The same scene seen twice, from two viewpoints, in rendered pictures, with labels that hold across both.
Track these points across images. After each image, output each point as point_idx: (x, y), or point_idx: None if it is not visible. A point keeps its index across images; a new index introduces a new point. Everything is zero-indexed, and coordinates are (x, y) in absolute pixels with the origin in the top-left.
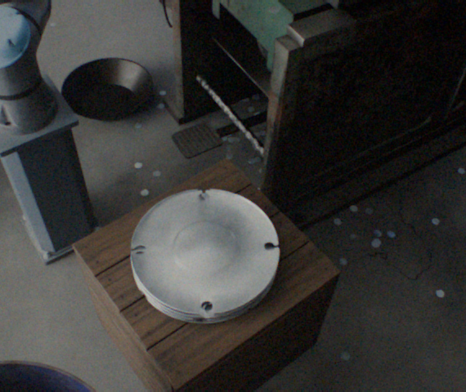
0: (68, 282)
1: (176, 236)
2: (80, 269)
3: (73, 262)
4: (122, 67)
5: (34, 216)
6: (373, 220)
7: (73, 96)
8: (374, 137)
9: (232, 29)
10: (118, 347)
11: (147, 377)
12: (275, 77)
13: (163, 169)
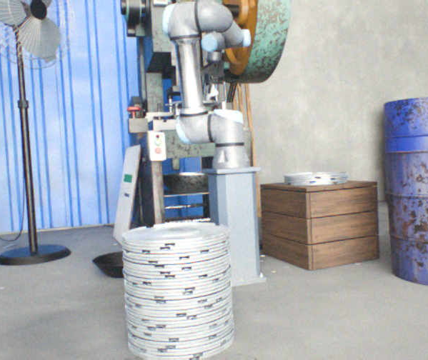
0: (281, 276)
1: (309, 175)
2: (271, 274)
3: (266, 276)
4: (104, 260)
5: (256, 234)
6: (260, 238)
7: (117, 271)
8: None
9: None
10: (331, 258)
11: (356, 231)
12: (246, 148)
13: None
